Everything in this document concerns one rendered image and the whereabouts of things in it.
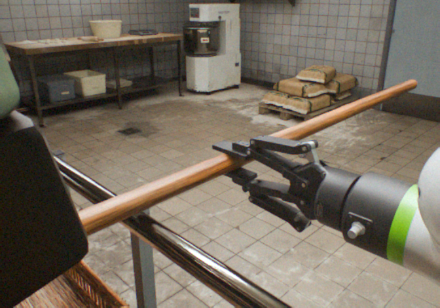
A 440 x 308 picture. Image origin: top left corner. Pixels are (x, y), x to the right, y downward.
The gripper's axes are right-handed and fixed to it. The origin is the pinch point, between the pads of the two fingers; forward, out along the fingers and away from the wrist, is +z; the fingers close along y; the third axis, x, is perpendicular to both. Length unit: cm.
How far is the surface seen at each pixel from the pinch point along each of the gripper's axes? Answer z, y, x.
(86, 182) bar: 13.7, 2.0, -18.0
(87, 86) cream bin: 424, 83, 192
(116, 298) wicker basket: 35, 46, -5
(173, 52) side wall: 489, 64, 389
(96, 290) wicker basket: 46, 51, -4
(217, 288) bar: -15.5, 3.4, -19.5
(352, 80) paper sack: 188, 80, 441
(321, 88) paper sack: 194, 80, 372
